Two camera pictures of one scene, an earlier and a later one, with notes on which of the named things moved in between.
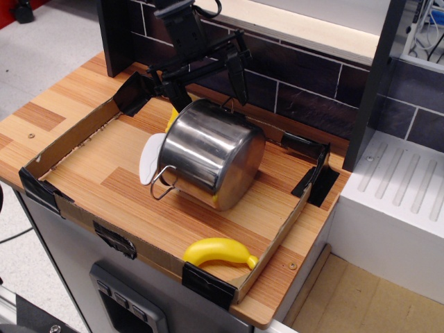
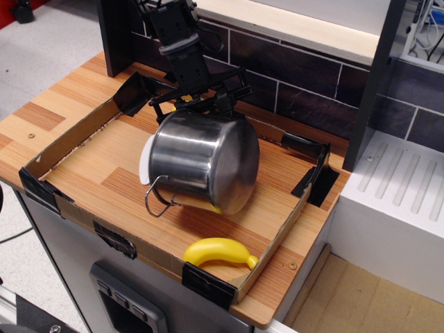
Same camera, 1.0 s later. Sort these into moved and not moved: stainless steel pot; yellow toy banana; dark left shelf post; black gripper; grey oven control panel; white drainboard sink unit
Moved: black gripper; stainless steel pot
Not moved: dark left shelf post; white drainboard sink unit; yellow toy banana; grey oven control panel
